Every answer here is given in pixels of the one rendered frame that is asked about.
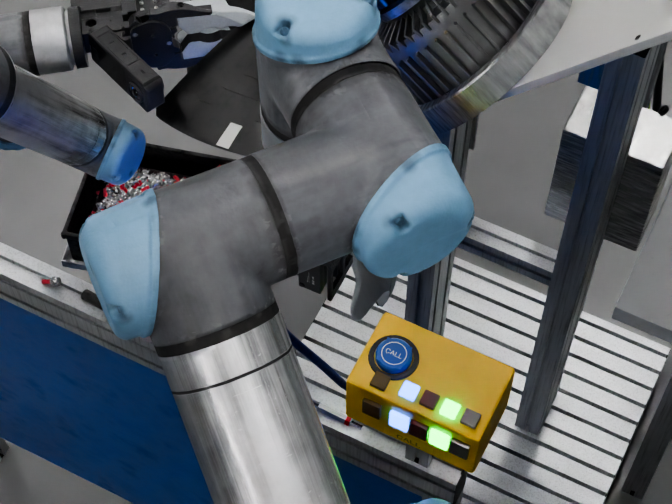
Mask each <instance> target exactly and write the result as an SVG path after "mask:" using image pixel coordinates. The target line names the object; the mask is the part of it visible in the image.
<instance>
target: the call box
mask: <svg viewBox="0 0 672 504"><path fill-rule="evenodd" d="M387 337H389V338H398V339H402V340H404V341H405V342H406V343H408V345H409V346H410V347H412V362H411V365H410V366H409V368H408V369H407V370H405V371H404V372H402V373H399V374H390V373H387V372H385V371H383V370H382V369H380V367H379V366H378V365H377V362H376V349H377V347H378V345H379V344H380V343H381V342H382V341H384V340H386V339H387ZM376 371H378V372H381V373H383V374H385V375H387V376H390V377H391V380H390V382H389V384H388V386H387V387H386V389H385V391H384V392H383V391H381V390H378V389H376V388H374V387H372V386H370V381H371V380H372V378H373V376H374V374H375V372H376ZM514 375H515V369H514V368H513V367H511V366H508V365H506V364H504V363H502V362H499V361H497V360H495V359H492V358H490V357H488V356H486V355H483V354H481V353H479V352H477V351H474V350H472V349H470V348H468V347H465V346H463V345H461V344H458V343H456V342H454V341H452V340H449V339H447V338H445V337H443V336H440V335H438V334H436V333H434V332H431V331H429V330H427V329H424V328H422V327H420V326H418V325H415V324H413V323H411V322H409V321H406V320H404V319H402V318H400V317H397V316H395V315H393V314H390V313H387V312H386V313H384V314H383V316H382V317H381V319H380V321H379V323H378V325H377V326H376V328H375V330H374V332H373V333H372V335H371V337H370V339H369V341H368V342H367V344H366V346H365V348H364V350H363V351H362V353H361V355H360V357H359V358H358V360H357V362H356V364H355V366H354V367H353V369H352V371H351V373H350V374H349V376H348V378H347V381H346V415H347V416H348V417H351V418H353V419H355V420H357V421H359V422H361V423H364V424H366V425H368V426H370V427H372V428H374V429H376V430H379V431H381V432H383V433H385V434H387V435H389V436H391V437H394V438H396V439H398V440H400V441H402V442H404V443H407V444H409V445H411V446H413V447H415V448H417V449H420V450H422V451H424V452H426V453H428V454H430V455H433V456H435V457H437V458H439V459H441V460H443V461H446V462H448V463H450V464H452V465H454V466H456V467H459V468H461V469H463V470H465V471H467V472H469V473H473V472H474V471H475V470H476V468H477V466H478V464H479V462H480V460H481V458H482V456H483V454H484V452H485V450H486V448H487V446H488V444H489V441H490V439H491V437H492V435H493V433H494V431H495V429H496V427H497V425H498V423H499V421H500V419H501V417H502V415H503V413H504V411H505V409H506V407H507V405H508V401H509V396H510V392H511V388H512V384H513V379H514ZM405 381H409V382H411V383H413V384H415V385H418V386H420V390H419V392H418V394H417V396H416V398H415V399H414V401H411V400H409V399H406V398H404V397H402V396H400V395H399V391H400V389H401V388H402V386H403V384H404V382H405ZM425 390H429V391H431V392H433V393H435V394H438V395H440V400H439V402H438V403H437V405H436V407H435V409H434V410H431V409H428V408H426V407H424V406H422V405H420V404H419V401H420V399H421V397H422V395H423V393H424V391H425ZM364 397H365V398H368V399H370V400H372V401H374V402H376V403H379V404H381V405H382V411H381V418H380V420H378V419H375V418H373V417H371V416H369V415H367V414H365V413H363V412H362V400H363V398H364ZM445 399H449V400H451V401H453V402H455V403H457V404H460V405H461V408H460V410H459V412H458V413H457V415H456V417H455V419H454V420H452V419H450V418H448V417H446V416H444V415H441V414H440V413H439V411H440V409H441V407H442V405H443V403H444V401H445ZM466 408H469V409H471V410H473V411H475V412H477V413H480V414H481V418H480V420H479V422H478V424H477V426H476V428H475V429H472V428H470V427H468V426H466V425H463V424H461V423H460V419H461V417H462V415H463V413H464V411H465V409H466ZM391 410H394V411H396V412H398V413H400V414H403V415H405V416H407V417H409V425H410V421H411V419H414V420H416V421H418V422H420V423H422V424H424V425H427V426H429V435H430V430H431V429H432V428H433V429H435V430H438V431H440V432H442V433H444V434H446V435H448V436H450V439H449V445H450V440H451V438H455V439H457V440H459V441H462V442H464V443H466V444H468V445H470V451H469V456H468V459H467V460H464V459H462V458H460V457H458V456H456V455H454V454H451V453H449V445H448V449H447V450H446V451H445V450H443V449H441V448H438V447H436V446H434V445H432V444H430V443H429V435H428V440H427V441H423V440H421V439H419V438H417V437H415V436H412V435H410V434H409V427H408V431H407V432H404V431H401V430H399V429H397V428H395V427H393V426H391V425H389V416H390V411H391Z"/></svg>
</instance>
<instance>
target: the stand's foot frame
mask: <svg viewBox="0 0 672 504"><path fill-rule="evenodd" d="M407 281H408V276H402V275H400V274H399V275H397V278H396V283H395V286H394V289H393V292H392V294H391V296H390V297H389V299H388V301H387V302H386V303H385V305H384V306H383V307H380V306H377V304H376V303H375V304H374V305H373V306H372V308H371V309H370V310H369V311H368V312H367V314H366V315H365V316H364V317H363V318H362V319H361V320H359V321H355V320H353V318H352V316H351V313H350V306H351V301H352V297H353V293H354V288H355V282H356V280H355V275H354V273H353V270H352V268H351V267H350V268H349V270H348V272H347V274H346V275H345V279H344V280H343V282H342V284H341V286H340V287H339V289H338V291H337V292H336V294H335V296H334V298H333V299H332V301H329V300H327V298H326V300H325V302H324V303H323V305H322V307H321V308H320V310H319V312H318V314H317V315H316V317H315V319H314V320H313V322H312V324H311V325H310V327H309V329H308V331H307V332H306V334H305V336H304V337H303V339H302V341H301V342H302V343H304V344H305V345H306V346H307V347H308V348H310V349H311V350H312V351H313V352H314V353H316V354H317V355H318V356H319V357H320V358H321V359H322V360H324V361H325V362H326V363H327V364H328V365H329V366H330V367H331V368H332V369H334V370H335V371H336V372H337V373H338V374H339V375H340V376H341V377H342V378H343V379H344V380H346V381H347V378H348V376H349V374H350V373H351V371H352V369H353V367H354V366H355V364H356V362H357V360H358V358H359V357H360V355H361V353H362V351H363V350H364V348H365V346H366V344H367V342H368V341H369V339H370V337H371V335H372V333H373V332H374V330H375V328H376V326H377V325H378V323H379V321H380V319H381V317H382V316H383V314H384V313H386V312H387V313H390V314H393V315H395V316H397V317H400V318H402V319H404V317H405V305H406V293H407ZM546 297H547V296H546V295H544V294H541V293H539V292H537V291H534V290H532V289H530V288H527V287H525V286H523V285H520V284H518V283H516V282H513V281H511V280H509V279H506V278H504V277H502V276H499V275H497V274H494V273H492V272H490V271H487V270H485V269H483V268H480V267H478V266H476V265H473V264H471V263H469V262H466V261H464V260H462V259H459V258H457V257H455V256H454V262H453V269H452V277H451V284H450V292H449V299H448V307H447V314H446V322H445V329H444V337H445V338H447V339H449V340H452V341H454V342H456V343H458V344H461V345H463V346H465V347H468V348H470V349H472V350H474V351H477V352H479V353H481V354H483V355H486V356H488V357H490V358H492V359H495V360H497V361H499V362H502V363H504V364H506V365H508V366H511V367H513V368H514V369H515V375H514V379H513V384H512V388H511V392H510V396H509V401H508V405H507V407H506V409H505V411H504V413H503V415H502V417H501V419H500V421H499V423H498V425H497V427H496V429H495V431H494V433H493V435H492V437H491V439H490V441H489V444H488V446H487V448H486V450H485V452H484V454H483V456H482V458H481V460H480V462H479V464H478V466H477V468H476V470H475V471H474V472H473V473H469V472H467V477H466V482H465V486H464V490H463V495H462V500H461V504H604V502H605V499H606V497H607V495H608V492H609V490H610V488H611V485H612V483H613V481H614V479H615V476H616V474H617V472H618V469H619V467H620V465H621V463H622V460H623V458H624V456H625V453H626V451H627V449H628V447H629V444H630V442H631V440H632V437H633V435H634V433H635V431H636V428H637V426H638V424H639V421H640V419H641V417H642V415H643V412H644V410H645V408H646V405H647V403H648V401H649V399H650V396H651V394H652V392H653V389H654V387H655V385H656V383H657V380H658V378H659V376H660V373H661V371H662V369H663V367H664V364H665V362H666V359H667V357H668V355H669V352H670V350H671V348H668V347H666V346H664V345H661V344H659V343H656V342H654V341H652V340H649V339H647V338H645V337H642V336H640V335H638V334H635V333H633V332H631V331H628V330H626V329H624V328H621V327H619V326H617V325H614V324H612V323H610V322H607V321H605V320H602V319H600V318H598V317H595V316H593V315H591V314H588V313H586V312H584V311H581V315H580V318H579V322H578V325H577V328H576V332H575V335H574V338H573V342H572V345H571V348H570V352H569V355H568V359H567V362H566V365H565V369H564V372H563V375H562V379H561V382H560V386H559V389H558V392H557V395H556V398H555V400H554V402H553V403H552V405H551V408H550V410H549V412H548V414H547V416H546V419H545V421H544V423H543V426H542V427H541V429H540V431H539V433H538V435H536V434H533V433H531V432H529V431H528V429H529V426H528V425H526V426H525V428H524V429H522V428H520V427H518V426H516V425H515V421H516V417H517V413H518V409H519V405H520V401H521V397H522V393H523V389H524V385H525V381H526V377H527V373H528V369H529V365H530V361H531V357H532V353H533V349H534V345H535V341H536V337H537V333H538V329H539V325H540V321H541V317H542V313H543V309H544V305H545V301H546ZM295 353H296V356H297V359H298V362H299V364H300V367H301V370H302V373H303V375H304V378H305V381H306V383H307V384H309V385H312V386H314V387H316V388H318V389H320V390H322V391H325V392H327V393H329V394H331V395H333V396H335V397H338V398H340V399H342V400H344V401H346V391H345V390H344V389H342V388H341V387H339V386H338V385H337V384H336V383H335V382H334V381H333V380H331V379H330V378H329V377H328V376H327V375H326V374H325V373H324V372H323V371H322V370H320V369H319V368H318V367H317V366H316V365H315V364H314V363H312V362H311V361H310V360H309V359H308V358H306V357H305V356H304V355H303V354H302V353H300V352H299V351H298V350H297V349H296V351H295Z"/></svg>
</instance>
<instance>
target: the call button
mask: <svg viewBox="0 0 672 504"><path fill-rule="evenodd" d="M376 362H377V365H378V366H379V367H380V369H382V370H383V371H385V372H387V373H390V374H399V373H402V372H404V371H405V370H407V369H408V368H409V366H410V365H411V362H412V347H410V346H409V345H408V343H406V342H405V341H404V340H402V339H398V338H389V337H387V339H386V340H384V341H382V342H381V343H380V344H379V345H378V347H377V349H376Z"/></svg>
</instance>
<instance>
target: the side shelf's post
mask: <svg viewBox="0 0 672 504"><path fill-rule="evenodd" d="M671 438H672V375H671V378H670V380H669V382H668V385H667V387H666V389H665V391H664V394H663V396H662V398H661V400H660V403H659V405H658V407H657V410H656V412H655V414H654V416H653V419H652V421H651V423H650V425H649V428H648V430H647V432H646V435H645V437H644V439H643V441H642V444H641V446H640V448H639V450H638V453H637V455H636V457H635V460H634V462H633V464H632V466H631V469H630V471H629V473H628V476H627V478H626V480H625V482H624V485H623V487H622V489H621V491H623V492H625V493H627V494H630V495H632V496H634V497H636V498H638V499H640V500H642V498H643V496H644V494H645V492H646V490H647V488H648V486H649V484H650V481H651V479H652V477H653V475H654V473H655V471H656V469H657V467H658V465H659V463H660V461H661V459H662V456H663V454H664V452H665V450H666V448H667V446H668V444H669V442H670V440H671Z"/></svg>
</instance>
